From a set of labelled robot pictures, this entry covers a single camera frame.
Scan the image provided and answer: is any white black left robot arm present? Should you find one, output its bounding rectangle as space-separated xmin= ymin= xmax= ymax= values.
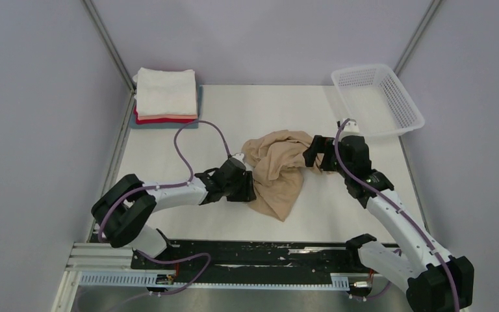
xmin=91 ymin=156 xmax=257 ymax=269

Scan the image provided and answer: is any slotted white cable duct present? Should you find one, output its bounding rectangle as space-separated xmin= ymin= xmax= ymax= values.
xmin=79 ymin=272 xmax=350 ymax=291

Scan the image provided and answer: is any beige t shirt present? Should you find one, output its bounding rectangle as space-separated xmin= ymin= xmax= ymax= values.
xmin=242 ymin=130 xmax=313 ymax=222

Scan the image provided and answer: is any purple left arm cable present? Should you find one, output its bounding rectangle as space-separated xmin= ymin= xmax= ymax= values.
xmin=97 ymin=120 xmax=233 ymax=298

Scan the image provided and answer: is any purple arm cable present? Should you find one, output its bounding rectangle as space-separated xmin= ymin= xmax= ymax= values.
xmin=97 ymin=120 xmax=233 ymax=298
xmin=333 ymin=118 xmax=461 ymax=312

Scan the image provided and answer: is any right corner metal post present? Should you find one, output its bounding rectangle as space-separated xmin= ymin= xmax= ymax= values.
xmin=393 ymin=0 xmax=445 ymax=76

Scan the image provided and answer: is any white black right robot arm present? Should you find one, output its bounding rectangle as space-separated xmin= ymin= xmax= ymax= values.
xmin=303 ymin=135 xmax=474 ymax=311

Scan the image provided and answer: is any red folded t shirt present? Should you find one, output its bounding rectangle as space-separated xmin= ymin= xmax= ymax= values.
xmin=133 ymin=107 xmax=197 ymax=125

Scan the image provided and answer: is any aluminium frame rail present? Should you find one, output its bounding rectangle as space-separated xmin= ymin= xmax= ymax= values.
xmin=51 ymin=242 xmax=177 ymax=312

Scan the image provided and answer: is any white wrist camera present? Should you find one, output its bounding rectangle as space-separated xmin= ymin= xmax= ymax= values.
xmin=230 ymin=153 xmax=246 ymax=165
xmin=342 ymin=119 xmax=360 ymax=135

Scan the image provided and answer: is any left corner metal post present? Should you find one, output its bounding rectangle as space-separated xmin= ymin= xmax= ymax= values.
xmin=81 ymin=0 xmax=136 ymax=92

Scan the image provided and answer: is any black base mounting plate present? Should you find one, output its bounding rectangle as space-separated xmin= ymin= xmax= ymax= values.
xmin=131 ymin=239 xmax=371 ymax=286

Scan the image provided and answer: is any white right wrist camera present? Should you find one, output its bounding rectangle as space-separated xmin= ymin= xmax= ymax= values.
xmin=342 ymin=119 xmax=360 ymax=135

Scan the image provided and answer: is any corner metal post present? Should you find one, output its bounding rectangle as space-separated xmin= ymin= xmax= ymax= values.
xmin=393 ymin=0 xmax=445 ymax=76
xmin=81 ymin=0 xmax=136 ymax=92

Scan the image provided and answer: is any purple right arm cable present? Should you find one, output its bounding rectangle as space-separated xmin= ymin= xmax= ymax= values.
xmin=333 ymin=118 xmax=461 ymax=312

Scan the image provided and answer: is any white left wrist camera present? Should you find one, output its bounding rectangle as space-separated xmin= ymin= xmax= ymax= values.
xmin=230 ymin=153 xmax=246 ymax=165

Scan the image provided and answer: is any white plastic laundry basket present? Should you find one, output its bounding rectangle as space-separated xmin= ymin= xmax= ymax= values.
xmin=331 ymin=64 xmax=425 ymax=138

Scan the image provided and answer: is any peach folded t shirt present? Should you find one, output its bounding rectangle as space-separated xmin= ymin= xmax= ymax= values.
xmin=136 ymin=114 xmax=198 ymax=120

